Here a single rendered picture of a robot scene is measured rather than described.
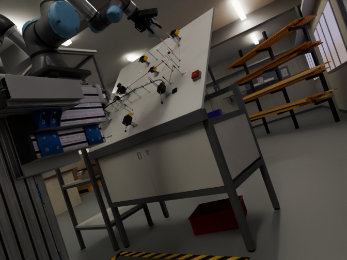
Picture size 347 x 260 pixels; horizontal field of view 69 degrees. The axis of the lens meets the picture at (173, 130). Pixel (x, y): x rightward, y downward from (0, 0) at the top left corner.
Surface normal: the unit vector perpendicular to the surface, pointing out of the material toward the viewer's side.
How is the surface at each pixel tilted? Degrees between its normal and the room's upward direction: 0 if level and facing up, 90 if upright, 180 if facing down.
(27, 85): 90
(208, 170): 90
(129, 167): 90
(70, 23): 97
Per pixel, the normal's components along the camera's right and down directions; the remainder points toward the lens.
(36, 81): 0.86, -0.30
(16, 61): -0.40, 0.12
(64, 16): 0.81, -0.15
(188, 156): -0.59, 0.18
